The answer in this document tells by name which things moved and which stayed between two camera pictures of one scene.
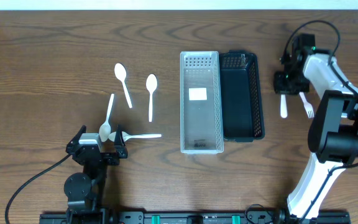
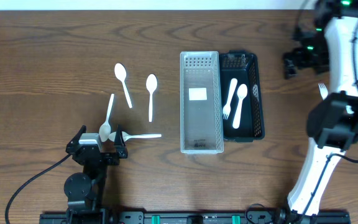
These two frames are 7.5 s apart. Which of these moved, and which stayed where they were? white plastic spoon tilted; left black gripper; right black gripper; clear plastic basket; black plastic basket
Moved: right black gripper
Stayed: left black gripper; white plastic spoon tilted; black plastic basket; clear plastic basket
